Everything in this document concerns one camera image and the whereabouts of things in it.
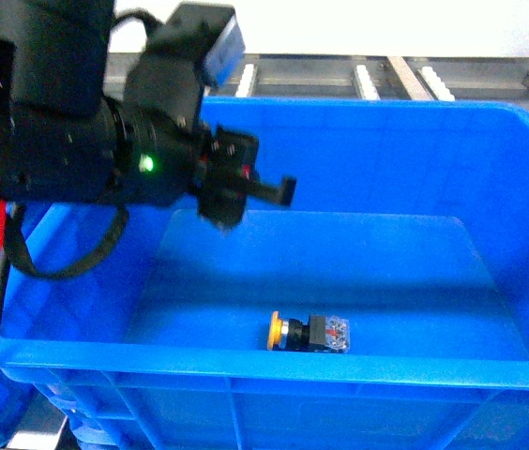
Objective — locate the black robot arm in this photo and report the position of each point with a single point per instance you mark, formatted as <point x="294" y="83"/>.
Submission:
<point x="104" y="108"/>

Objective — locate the yellow mushroom push button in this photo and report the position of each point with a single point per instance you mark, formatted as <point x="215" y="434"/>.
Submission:
<point x="319" y="334"/>

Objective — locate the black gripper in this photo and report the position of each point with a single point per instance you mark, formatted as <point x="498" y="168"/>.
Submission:
<point x="229" y="155"/>

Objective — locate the steel roller rack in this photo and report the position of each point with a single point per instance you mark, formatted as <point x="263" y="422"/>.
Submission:
<point x="390" y="77"/>

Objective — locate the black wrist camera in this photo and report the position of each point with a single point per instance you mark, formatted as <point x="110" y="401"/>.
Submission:
<point x="206" y="35"/>

